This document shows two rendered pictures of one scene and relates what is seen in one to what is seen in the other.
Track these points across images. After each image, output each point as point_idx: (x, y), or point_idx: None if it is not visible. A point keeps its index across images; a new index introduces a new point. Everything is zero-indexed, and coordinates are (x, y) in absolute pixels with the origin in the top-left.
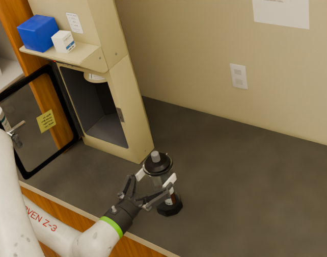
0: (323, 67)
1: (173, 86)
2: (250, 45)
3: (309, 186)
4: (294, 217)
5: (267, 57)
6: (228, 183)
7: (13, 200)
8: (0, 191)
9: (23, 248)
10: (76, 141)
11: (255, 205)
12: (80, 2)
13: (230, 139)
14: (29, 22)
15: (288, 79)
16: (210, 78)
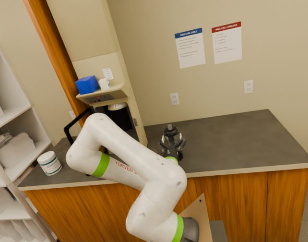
0: (213, 79)
1: (140, 117)
2: (179, 81)
3: (228, 127)
4: (234, 138)
5: (187, 84)
6: (195, 139)
7: (136, 140)
8: (125, 138)
9: (163, 159)
10: (106, 151)
11: (214, 141)
12: (112, 59)
13: (180, 127)
14: (81, 79)
15: (197, 91)
16: (160, 105)
